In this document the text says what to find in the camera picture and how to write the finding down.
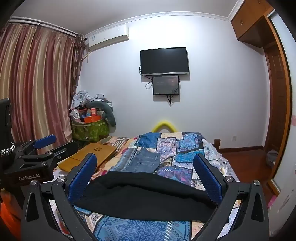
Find folded blue jeans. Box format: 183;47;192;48
126;148;160;173

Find grey clothes heap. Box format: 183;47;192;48
266;149;279;169

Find wooden overhead cabinet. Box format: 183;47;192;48
231;0;275;48

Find black pants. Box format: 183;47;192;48
73;170;219;220

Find wooden door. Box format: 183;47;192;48
264;14;292;193

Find curtain rod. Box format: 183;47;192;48
8;19;79;37

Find yellow foam tube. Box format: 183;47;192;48
151;119;177;133

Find green bag with clutter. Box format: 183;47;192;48
72;91;114;109

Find floral bed sheet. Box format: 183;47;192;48
92;136;130;176

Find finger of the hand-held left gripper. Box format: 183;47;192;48
14;135;57;160
22;141;80;168

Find orange cloth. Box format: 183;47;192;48
0;189;22;229

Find grey long pillow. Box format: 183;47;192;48
87;101;116;127

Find blue patchwork blanket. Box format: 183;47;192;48
50;132;242;241

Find orange box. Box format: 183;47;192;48
84;115;102;124

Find black wall television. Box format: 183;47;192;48
140;47;190;76

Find white air conditioner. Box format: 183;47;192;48
87;25;129;51

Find wooden lap desk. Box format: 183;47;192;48
57;143;116;172

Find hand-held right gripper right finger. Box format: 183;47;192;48
192;153;270;241

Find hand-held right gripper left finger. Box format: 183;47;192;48
21;153;102;241

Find pink striped curtain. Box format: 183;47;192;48
0;22;85;149

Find small black wall monitor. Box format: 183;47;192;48
152;75;180;95

